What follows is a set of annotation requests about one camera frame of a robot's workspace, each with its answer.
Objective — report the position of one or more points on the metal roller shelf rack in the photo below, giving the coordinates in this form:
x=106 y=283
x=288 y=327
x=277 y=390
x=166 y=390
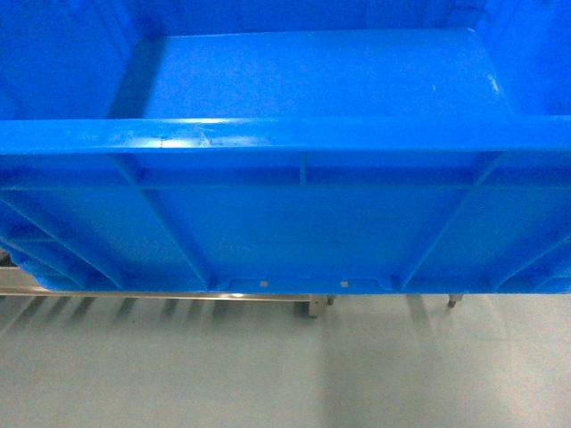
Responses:
x=26 y=306

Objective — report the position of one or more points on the large blue plastic crate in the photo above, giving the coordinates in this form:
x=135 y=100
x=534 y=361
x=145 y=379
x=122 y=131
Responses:
x=287 y=146

